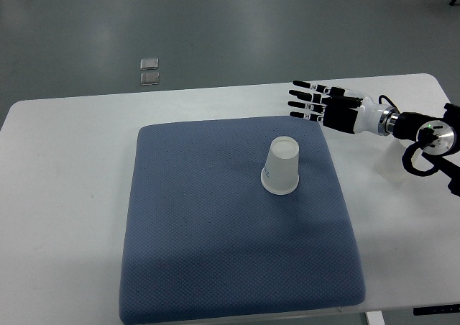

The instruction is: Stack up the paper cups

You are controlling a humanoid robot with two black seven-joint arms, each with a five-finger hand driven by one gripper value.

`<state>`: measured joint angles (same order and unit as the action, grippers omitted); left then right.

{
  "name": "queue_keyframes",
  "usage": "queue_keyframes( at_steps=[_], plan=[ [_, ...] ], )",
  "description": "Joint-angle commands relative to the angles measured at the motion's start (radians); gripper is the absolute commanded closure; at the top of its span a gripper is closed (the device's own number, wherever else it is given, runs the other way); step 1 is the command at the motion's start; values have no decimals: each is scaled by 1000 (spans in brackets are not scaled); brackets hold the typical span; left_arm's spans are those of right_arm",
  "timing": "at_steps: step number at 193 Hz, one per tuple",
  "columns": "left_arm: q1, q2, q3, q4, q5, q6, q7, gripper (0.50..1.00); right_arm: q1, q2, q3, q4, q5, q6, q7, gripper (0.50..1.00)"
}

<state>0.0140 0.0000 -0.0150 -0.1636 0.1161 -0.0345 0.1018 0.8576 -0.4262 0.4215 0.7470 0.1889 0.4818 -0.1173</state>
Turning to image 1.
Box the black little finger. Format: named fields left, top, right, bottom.
left=290, top=111, right=323, bottom=122

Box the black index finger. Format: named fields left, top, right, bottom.
left=293, top=81, right=331, bottom=94

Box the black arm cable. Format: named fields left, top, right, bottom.
left=377, top=94, right=446, bottom=177

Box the black thumb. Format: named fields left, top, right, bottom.
left=329, top=87, right=362, bottom=106

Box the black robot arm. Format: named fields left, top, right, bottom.
left=288, top=81, right=459, bottom=196

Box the blue fabric cushion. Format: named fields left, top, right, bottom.
left=119, top=116, right=365, bottom=324

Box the upper metal floor plate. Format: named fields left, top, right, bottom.
left=139, top=57, right=159, bottom=70

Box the metal floor plate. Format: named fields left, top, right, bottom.
left=140, top=72, right=160, bottom=86
left=139, top=57, right=159, bottom=70

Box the lower metal floor plate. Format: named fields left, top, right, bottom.
left=140, top=72, right=160, bottom=86

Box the black desk control panel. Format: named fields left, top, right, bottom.
left=413, top=303, right=460, bottom=316

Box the white table leg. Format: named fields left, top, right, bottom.
left=365, top=311, right=385, bottom=325

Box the white paper cup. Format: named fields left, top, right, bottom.
left=260, top=136, right=300, bottom=196
left=375, top=139, right=410, bottom=182

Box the white paper cup on cushion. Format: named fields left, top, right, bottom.
left=260, top=136, right=300, bottom=196

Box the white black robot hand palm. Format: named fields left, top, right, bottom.
left=322, top=93, right=383, bottom=135

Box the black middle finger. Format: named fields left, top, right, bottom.
left=288, top=90, right=327, bottom=104

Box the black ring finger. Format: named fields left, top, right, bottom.
left=287, top=101, right=325, bottom=113

